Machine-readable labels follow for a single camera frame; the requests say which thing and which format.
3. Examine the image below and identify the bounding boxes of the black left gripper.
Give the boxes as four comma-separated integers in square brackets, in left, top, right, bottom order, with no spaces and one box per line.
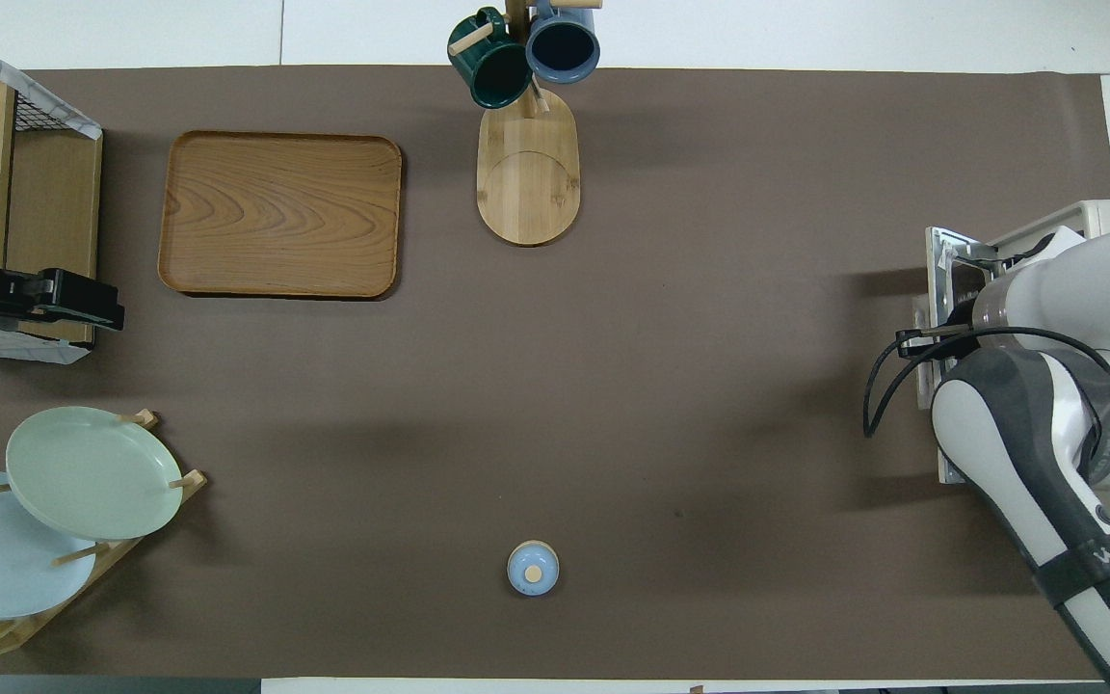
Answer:
[0,231,125,336]

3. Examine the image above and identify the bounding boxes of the wooden shelf box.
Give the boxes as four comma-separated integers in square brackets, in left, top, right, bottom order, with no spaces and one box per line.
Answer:
[0,72,103,348]

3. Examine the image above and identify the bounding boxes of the pale green plate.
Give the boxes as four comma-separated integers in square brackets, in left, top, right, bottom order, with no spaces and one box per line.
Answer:
[5,406,184,542]

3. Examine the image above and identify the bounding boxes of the wooden plate rack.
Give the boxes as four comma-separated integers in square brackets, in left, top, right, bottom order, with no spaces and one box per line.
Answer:
[0,409,208,661]

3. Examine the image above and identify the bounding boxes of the wooden serving tray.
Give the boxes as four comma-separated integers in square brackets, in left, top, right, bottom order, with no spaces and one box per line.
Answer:
[157,130,404,300]

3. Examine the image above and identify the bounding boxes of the wooden mug tree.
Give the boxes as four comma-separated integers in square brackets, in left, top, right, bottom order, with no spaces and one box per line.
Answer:
[447,0,604,248]

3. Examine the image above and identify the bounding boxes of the dark green mug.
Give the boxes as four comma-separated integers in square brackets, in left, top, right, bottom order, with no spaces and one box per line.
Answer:
[447,8,534,110]

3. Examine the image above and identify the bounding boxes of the blue mug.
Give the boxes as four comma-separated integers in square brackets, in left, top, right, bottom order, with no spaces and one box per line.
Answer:
[525,5,602,85]

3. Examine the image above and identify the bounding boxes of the brown table mat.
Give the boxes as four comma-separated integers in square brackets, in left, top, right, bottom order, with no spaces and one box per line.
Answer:
[0,66,1110,681]

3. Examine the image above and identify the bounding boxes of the black wire basket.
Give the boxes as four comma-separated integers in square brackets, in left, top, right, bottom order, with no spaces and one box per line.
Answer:
[0,21,103,365]

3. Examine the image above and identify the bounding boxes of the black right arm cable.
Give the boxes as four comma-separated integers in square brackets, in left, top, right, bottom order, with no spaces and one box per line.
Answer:
[863,326,1110,440]

